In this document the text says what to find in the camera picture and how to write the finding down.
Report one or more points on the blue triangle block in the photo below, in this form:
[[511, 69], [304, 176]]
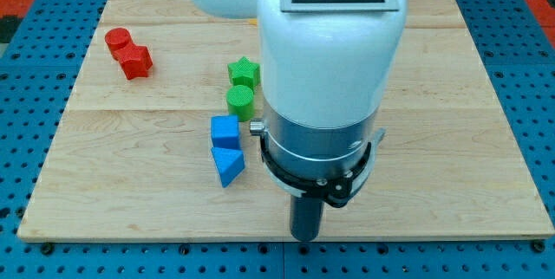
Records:
[[229, 164]]

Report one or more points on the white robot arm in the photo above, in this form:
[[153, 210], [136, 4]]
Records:
[[324, 69]]

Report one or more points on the red cylinder block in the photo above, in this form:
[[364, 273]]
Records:
[[116, 39]]

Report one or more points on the blue cube block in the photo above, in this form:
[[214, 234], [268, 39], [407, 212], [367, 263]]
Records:
[[225, 132]]

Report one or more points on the green star block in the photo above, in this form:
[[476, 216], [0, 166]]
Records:
[[244, 72]]

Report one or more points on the green cylinder block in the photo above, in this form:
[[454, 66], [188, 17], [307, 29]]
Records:
[[240, 102]]

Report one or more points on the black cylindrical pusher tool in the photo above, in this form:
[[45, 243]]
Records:
[[305, 218]]

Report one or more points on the red star block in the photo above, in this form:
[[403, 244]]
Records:
[[135, 60]]

